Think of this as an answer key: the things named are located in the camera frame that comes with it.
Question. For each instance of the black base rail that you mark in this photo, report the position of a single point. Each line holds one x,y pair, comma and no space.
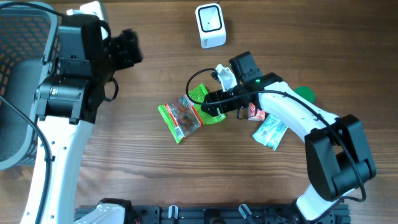
269,214

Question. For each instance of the grey plastic shopping basket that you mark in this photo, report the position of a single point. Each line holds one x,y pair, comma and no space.
28,48

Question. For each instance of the green lid stock jar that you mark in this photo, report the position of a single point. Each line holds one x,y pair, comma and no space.
306,93

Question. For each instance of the green gummy candy bag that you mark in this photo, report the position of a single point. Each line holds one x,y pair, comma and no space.
184,117

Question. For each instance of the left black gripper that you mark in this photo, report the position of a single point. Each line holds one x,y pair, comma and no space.
129,48

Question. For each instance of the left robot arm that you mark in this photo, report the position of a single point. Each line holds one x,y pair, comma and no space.
67,103

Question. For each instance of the white barcode scanner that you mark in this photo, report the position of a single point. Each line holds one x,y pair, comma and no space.
211,25

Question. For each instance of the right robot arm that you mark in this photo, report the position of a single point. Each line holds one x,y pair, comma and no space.
337,152

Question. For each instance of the mint green wipes pack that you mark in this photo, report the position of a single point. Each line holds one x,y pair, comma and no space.
270,132

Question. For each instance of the red white tissue pack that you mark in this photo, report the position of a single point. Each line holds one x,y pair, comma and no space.
255,114

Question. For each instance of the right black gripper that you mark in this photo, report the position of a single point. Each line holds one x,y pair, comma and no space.
224,107

